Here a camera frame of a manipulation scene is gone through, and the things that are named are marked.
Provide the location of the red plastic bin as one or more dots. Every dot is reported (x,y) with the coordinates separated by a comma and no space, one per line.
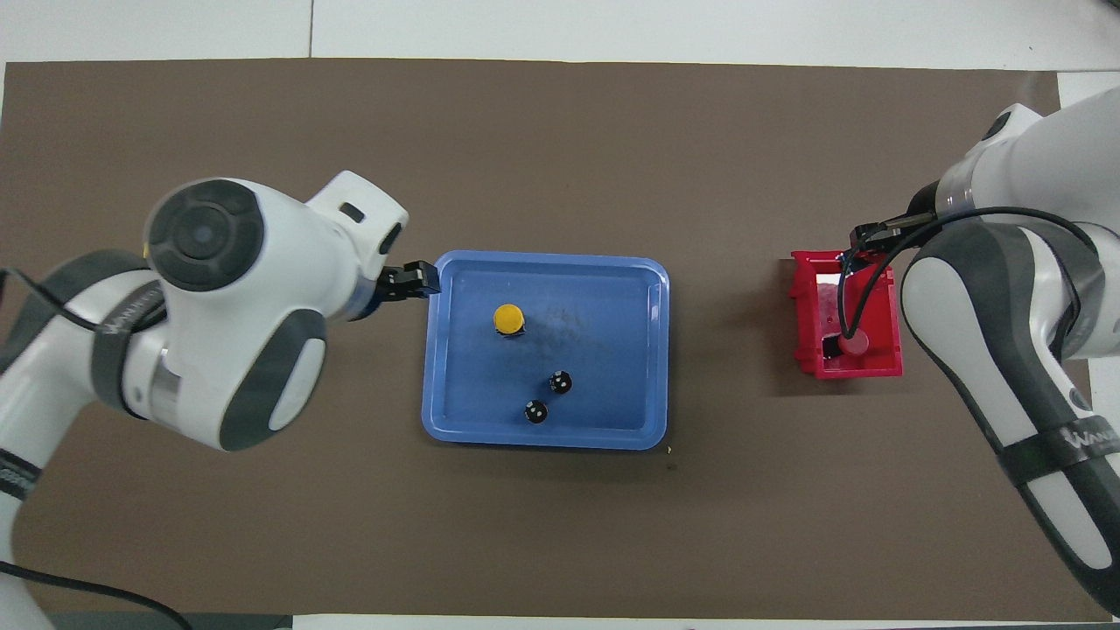
(809,306)

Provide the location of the blue plastic tray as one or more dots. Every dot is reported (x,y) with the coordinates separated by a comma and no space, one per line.
(595,385)

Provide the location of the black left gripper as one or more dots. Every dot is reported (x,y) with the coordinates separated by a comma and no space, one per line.
(391,284)

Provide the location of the black button with white dots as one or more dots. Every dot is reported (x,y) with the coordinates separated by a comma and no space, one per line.
(561,382)
(535,411)

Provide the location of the yellow push button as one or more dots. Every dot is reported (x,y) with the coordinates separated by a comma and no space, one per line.
(508,318)

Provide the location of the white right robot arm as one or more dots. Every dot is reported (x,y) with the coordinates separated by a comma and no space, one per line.
(989,315)

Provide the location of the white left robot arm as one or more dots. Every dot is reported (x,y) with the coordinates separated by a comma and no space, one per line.
(262,289)

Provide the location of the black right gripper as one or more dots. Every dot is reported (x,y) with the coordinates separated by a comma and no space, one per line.
(923,208)

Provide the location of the brown table mat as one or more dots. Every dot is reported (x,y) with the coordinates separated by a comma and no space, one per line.
(350,525)

